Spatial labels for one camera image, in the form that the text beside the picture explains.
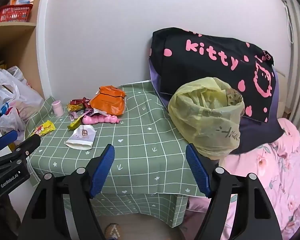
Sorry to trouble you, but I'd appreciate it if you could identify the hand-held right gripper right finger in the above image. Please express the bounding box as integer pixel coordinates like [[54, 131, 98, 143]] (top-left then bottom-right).
[[185, 143, 283, 240]]

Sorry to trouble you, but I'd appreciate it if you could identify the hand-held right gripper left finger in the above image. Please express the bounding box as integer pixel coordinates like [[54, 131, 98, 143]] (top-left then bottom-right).
[[17, 144, 115, 240]]

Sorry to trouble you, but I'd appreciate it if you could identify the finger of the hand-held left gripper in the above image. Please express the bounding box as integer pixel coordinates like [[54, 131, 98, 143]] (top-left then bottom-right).
[[0, 134, 41, 170], [0, 129, 18, 153]]

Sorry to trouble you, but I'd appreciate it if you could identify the yellow red candy wrapper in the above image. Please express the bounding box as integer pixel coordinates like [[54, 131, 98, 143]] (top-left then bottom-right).
[[30, 120, 56, 137]]

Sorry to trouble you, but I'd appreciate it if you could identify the white pouch with purple print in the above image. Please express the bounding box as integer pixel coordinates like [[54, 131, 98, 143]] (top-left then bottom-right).
[[64, 126, 96, 151]]

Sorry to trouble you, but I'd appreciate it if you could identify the yellow plastic bag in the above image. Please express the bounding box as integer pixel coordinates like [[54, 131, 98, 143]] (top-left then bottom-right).
[[168, 77, 245, 158]]

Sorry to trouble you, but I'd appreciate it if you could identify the olive yellow wrapper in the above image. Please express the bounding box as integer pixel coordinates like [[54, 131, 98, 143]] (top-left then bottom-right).
[[67, 116, 83, 131]]

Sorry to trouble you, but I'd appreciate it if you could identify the yellow wrapper with red label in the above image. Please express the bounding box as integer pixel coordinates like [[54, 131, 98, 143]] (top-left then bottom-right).
[[67, 104, 87, 112]]

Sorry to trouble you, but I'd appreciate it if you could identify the orange snack bag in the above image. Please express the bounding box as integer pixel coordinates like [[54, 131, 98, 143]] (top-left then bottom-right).
[[89, 86, 127, 117]]

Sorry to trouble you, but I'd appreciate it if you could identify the red yellow snack wrapper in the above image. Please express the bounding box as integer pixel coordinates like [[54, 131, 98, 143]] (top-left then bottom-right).
[[70, 97, 91, 106]]

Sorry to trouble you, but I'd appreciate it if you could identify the white printed plastic bag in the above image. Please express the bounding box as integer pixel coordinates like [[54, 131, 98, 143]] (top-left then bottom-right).
[[0, 100, 27, 143]]

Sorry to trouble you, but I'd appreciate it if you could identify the green checked tablecloth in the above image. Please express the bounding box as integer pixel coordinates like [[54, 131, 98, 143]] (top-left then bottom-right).
[[25, 80, 205, 227]]

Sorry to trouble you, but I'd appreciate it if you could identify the pink cup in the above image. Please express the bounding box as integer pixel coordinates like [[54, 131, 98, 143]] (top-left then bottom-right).
[[52, 100, 64, 117]]

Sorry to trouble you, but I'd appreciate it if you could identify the pink caterpillar toy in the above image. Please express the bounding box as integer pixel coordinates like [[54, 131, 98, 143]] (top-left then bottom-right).
[[82, 114, 122, 125]]

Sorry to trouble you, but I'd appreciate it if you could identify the patterned slipper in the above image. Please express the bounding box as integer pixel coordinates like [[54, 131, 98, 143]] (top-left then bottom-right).
[[104, 223, 123, 240]]

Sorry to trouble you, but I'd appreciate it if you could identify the pink floral blanket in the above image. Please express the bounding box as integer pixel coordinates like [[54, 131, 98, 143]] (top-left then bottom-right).
[[187, 117, 300, 240]]

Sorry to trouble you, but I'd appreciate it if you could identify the brown printed carton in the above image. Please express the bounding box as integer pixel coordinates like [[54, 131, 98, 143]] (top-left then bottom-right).
[[225, 88, 242, 105]]

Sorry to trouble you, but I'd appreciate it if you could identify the wooden shelf unit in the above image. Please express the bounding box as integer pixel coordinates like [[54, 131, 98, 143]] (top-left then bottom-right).
[[0, 0, 48, 100]]

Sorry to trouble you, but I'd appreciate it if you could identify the black pillow with pink print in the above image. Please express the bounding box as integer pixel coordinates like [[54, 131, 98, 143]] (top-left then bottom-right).
[[148, 27, 277, 123]]

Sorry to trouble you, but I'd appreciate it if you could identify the red plastic basket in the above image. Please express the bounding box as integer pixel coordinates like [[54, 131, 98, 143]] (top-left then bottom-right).
[[0, 4, 33, 22]]

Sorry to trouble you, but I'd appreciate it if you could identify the white pleated curtain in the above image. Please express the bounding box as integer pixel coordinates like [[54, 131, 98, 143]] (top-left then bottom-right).
[[282, 0, 300, 130]]

